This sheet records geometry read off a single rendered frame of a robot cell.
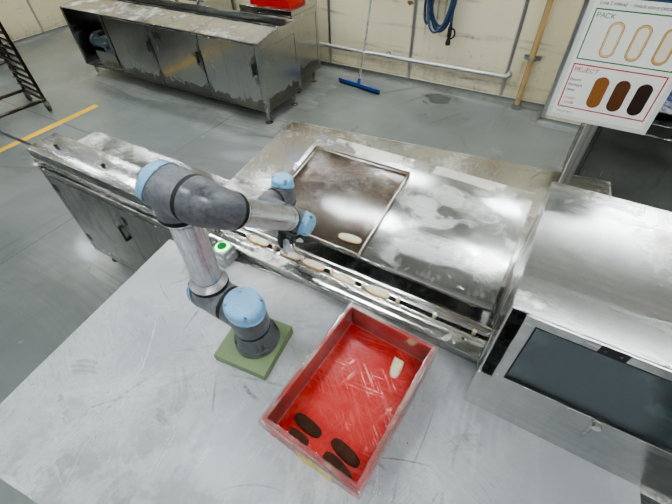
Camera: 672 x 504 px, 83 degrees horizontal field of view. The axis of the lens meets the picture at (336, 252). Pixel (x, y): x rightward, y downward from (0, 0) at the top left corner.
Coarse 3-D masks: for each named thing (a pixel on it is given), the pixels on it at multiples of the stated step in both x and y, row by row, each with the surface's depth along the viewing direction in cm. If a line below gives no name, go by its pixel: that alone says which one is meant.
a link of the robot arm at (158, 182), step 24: (144, 168) 88; (168, 168) 87; (144, 192) 87; (168, 192) 84; (168, 216) 90; (192, 240) 99; (192, 264) 105; (216, 264) 111; (192, 288) 114; (216, 288) 114
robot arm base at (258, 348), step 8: (272, 320) 129; (272, 328) 125; (264, 336) 121; (272, 336) 125; (240, 344) 122; (248, 344) 121; (256, 344) 121; (264, 344) 123; (272, 344) 125; (240, 352) 125; (248, 352) 123; (256, 352) 123; (264, 352) 124
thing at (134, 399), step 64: (128, 320) 141; (192, 320) 140; (320, 320) 139; (64, 384) 124; (128, 384) 124; (192, 384) 123; (256, 384) 123; (448, 384) 121; (0, 448) 111; (64, 448) 111; (128, 448) 110; (192, 448) 110; (256, 448) 110; (448, 448) 108; (512, 448) 108
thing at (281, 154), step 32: (288, 128) 236; (320, 128) 235; (256, 160) 212; (288, 160) 212; (448, 160) 207; (480, 160) 207; (256, 192) 192; (544, 192) 186; (608, 192) 185; (320, 256) 161; (512, 256) 158; (416, 288) 148; (480, 320) 137
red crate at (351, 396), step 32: (352, 352) 129; (384, 352) 129; (320, 384) 122; (352, 384) 121; (384, 384) 121; (288, 416) 115; (320, 416) 115; (352, 416) 115; (384, 416) 114; (320, 448) 109; (352, 448) 108
